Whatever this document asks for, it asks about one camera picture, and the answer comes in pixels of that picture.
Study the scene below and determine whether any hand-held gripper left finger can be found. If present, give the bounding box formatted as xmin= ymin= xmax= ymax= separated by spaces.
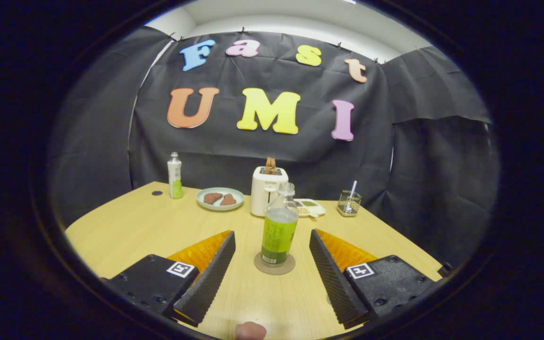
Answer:
xmin=104 ymin=230 xmax=236 ymax=327

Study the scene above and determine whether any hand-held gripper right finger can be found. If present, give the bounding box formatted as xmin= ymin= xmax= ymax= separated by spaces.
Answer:
xmin=309 ymin=229 xmax=438 ymax=330

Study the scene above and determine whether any round brown coaster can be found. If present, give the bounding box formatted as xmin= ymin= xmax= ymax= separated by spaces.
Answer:
xmin=254 ymin=252 xmax=296 ymax=275

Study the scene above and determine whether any clear juice bottle green label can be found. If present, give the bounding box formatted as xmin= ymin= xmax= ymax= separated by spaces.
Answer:
xmin=260 ymin=182 xmax=299 ymax=268

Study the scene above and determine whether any small white green bottle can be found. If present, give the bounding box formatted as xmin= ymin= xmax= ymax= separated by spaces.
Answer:
xmin=167 ymin=152 xmax=183 ymax=199

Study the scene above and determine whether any pale green plate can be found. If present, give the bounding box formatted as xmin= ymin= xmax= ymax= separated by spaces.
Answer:
xmin=196 ymin=187 xmax=245 ymax=211

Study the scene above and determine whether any white divided snack tray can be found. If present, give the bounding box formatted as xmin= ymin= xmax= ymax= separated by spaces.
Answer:
xmin=294 ymin=198 xmax=326 ymax=218

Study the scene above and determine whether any wooden table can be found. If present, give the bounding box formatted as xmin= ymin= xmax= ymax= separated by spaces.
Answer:
xmin=64 ymin=182 xmax=443 ymax=340

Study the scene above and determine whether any white toaster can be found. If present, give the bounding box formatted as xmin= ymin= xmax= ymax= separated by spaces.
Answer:
xmin=250 ymin=166 xmax=289 ymax=217

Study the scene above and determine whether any black backdrop cloth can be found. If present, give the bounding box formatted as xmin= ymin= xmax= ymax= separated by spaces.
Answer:
xmin=48 ymin=26 xmax=502 ymax=279

